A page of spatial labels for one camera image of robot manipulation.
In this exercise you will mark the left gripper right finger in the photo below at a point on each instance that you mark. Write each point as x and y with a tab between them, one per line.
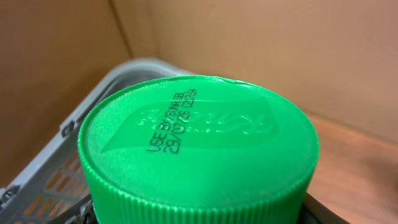
314	212

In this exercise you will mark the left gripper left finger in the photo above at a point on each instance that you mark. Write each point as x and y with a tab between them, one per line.
80	213

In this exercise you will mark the green lid stock jar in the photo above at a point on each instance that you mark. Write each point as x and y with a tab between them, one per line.
197	149

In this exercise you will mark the grey plastic shopping basket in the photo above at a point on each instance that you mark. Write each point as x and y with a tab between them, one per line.
53	181

